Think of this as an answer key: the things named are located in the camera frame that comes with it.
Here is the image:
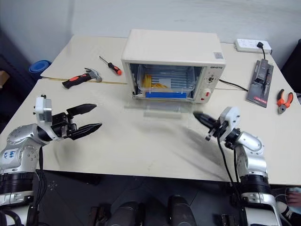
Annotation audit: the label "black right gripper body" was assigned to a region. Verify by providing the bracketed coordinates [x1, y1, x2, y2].
[205, 118, 230, 142]

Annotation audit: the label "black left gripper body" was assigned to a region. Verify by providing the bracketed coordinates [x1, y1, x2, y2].
[50, 112, 79, 140]

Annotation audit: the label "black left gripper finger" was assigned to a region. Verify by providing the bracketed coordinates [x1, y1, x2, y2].
[66, 103, 98, 119]
[70, 122, 103, 141]

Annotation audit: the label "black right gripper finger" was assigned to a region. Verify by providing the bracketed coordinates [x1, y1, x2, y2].
[197, 117, 216, 130]
[192, 112, 216, 124]

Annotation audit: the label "clear glass oven door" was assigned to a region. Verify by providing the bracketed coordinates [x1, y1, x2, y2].
[124, 100, 190, 120]

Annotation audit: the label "clear food container blue clip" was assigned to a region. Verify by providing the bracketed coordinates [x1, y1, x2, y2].
[137, 64, 196, 100]

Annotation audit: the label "yellow food sticks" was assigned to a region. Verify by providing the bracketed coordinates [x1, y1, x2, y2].
[143, 73, 173, 92]

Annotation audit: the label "white toaster oven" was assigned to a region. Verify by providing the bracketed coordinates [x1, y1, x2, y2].
[120, 28, 227, 105]

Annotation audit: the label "black orange claw hammer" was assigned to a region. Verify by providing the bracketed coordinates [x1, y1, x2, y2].
[61, 67, 103, 89]

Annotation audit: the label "black orange screwdriver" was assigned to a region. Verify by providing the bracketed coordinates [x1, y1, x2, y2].
[98, 56, 123, 76]

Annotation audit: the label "blue round bucket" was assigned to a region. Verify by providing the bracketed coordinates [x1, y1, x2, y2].
[28, 60, 53, 75]

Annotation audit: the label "black utility knife package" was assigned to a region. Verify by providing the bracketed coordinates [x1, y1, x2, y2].
[245, 59, 275, 109]

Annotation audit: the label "orange black pliers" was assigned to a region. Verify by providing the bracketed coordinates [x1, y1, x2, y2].
[277, 89, 294, 115]

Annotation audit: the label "white power strip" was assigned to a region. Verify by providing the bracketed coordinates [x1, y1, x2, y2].
[234, 38, 273, 54]

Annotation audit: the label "dark rounded shape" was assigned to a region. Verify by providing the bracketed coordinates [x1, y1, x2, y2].
[167, 194, 196, 226]
[110, 201, 142, 226]

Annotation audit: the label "seated bystander person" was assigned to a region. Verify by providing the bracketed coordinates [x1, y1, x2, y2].
[275, 186, 301, 226]

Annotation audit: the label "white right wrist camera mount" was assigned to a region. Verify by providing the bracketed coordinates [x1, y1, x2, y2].
[217, 106, 241, 142]

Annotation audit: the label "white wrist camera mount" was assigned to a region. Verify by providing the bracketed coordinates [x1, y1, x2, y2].
[217, 106, 241, 142]
[34, 95, 53, 125]

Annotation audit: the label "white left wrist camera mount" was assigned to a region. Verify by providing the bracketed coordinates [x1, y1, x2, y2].
[34, 95, 53, 125]

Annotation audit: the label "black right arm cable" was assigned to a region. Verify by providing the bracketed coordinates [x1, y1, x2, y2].
[217, 130, 241, 198]

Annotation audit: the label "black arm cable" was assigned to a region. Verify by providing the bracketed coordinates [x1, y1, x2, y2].
[27, 145, 48, 226]
[217, 130, 241, 198]

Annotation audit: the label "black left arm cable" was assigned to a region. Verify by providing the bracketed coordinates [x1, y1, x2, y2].
[27, 145, 48, 226]

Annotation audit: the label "black oven power cable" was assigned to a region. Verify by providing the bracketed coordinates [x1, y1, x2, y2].
[219, 79, 249, 92]

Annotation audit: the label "black plug with cable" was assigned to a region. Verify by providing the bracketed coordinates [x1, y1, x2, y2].
[256, 41, 267, 61]

